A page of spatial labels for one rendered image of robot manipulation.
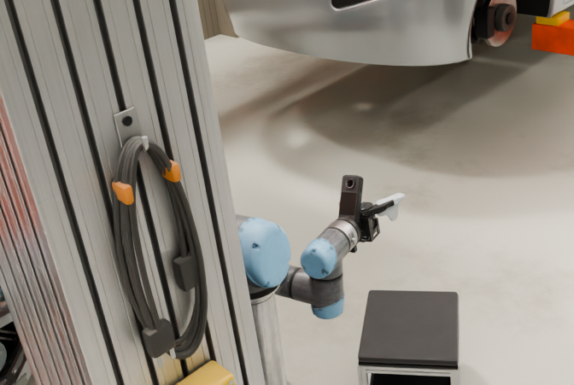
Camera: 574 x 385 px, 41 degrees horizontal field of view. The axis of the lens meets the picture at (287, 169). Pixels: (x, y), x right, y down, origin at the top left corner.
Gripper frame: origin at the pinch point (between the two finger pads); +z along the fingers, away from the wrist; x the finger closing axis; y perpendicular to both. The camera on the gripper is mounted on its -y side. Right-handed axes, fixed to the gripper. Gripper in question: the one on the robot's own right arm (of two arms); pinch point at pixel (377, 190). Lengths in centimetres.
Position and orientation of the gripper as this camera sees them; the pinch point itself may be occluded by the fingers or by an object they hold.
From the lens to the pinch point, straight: 191.8
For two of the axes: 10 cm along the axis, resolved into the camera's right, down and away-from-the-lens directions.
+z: 4.9, -3.7, 7.9
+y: 1.8, 9.3, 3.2
